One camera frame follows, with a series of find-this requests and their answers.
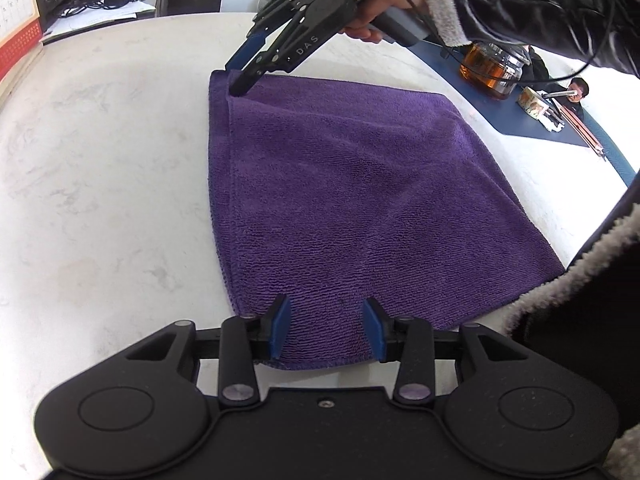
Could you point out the glass teapot with amber tea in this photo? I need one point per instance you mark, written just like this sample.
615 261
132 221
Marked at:
490 67

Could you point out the red desk calendar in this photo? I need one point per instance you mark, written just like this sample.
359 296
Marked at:
15 20

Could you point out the purple towel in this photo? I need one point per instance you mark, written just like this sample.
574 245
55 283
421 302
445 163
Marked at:
350 185

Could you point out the patterned teacup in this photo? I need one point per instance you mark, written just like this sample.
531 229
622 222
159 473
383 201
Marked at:
531 105

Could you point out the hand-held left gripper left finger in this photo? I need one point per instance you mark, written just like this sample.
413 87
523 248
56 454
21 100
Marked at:
280 330

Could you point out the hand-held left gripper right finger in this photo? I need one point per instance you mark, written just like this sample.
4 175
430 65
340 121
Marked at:
374 332

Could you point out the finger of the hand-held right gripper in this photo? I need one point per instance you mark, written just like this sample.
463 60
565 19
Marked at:
250 47
245 82

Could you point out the blue table mat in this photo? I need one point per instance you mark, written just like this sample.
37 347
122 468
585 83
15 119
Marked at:
500 115

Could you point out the person's right forearm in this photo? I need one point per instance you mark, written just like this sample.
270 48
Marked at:
525 5

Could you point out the person's left forearm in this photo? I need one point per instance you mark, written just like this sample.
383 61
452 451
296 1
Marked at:
575 360

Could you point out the metal tea tool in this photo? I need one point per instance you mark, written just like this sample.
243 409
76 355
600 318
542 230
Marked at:
560 94

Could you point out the white papers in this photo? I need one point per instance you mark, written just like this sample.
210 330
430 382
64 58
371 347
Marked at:
95 17

